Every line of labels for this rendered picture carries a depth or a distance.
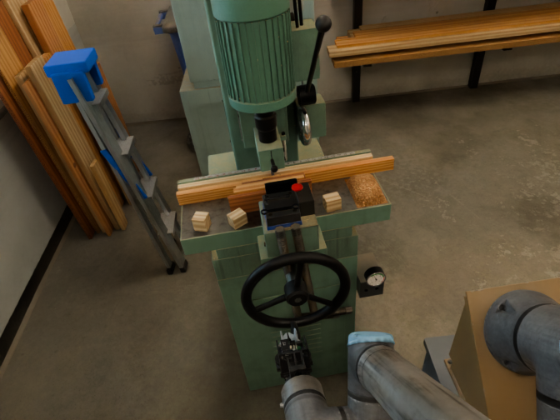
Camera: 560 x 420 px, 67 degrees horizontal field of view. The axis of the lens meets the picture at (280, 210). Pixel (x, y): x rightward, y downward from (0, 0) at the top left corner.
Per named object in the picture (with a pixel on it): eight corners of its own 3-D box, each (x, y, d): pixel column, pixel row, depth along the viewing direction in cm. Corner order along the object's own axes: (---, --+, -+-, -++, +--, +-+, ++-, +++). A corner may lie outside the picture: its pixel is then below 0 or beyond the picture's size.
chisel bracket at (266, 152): (262, 177, 120) (257, 152, 114) (256, 151, 130) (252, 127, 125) (287, 172, 120) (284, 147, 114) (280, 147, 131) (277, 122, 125)
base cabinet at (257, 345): (248, 392, 174) (215, 282, 127) (237, 284, 218) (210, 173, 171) (354, 372, 176) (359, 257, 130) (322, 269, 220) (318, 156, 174)
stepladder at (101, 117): (160, 278, 228) (35, 72, 151) (165, 245, 247) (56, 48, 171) (189, 271, 227) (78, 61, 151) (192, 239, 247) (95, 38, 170)
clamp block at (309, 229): (266, 258, 111) (262, 234, 105) (260, 225, 121) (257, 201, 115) (321, 249, 112) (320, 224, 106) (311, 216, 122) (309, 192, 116)
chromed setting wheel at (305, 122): (304, 154, 131) (302, 118, 123) (297, 134, 140) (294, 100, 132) (313, 152, 131) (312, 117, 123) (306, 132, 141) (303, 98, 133)
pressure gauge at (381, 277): (366, 292, 132) (367, 275, 126) (362, 282, 135) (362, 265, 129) (385, 288, 132) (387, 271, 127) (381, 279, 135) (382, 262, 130)
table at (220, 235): (182, 281, 112) (177, 266, 108) (185, 208, 135) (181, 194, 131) (403, 242, 115) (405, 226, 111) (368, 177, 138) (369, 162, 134)
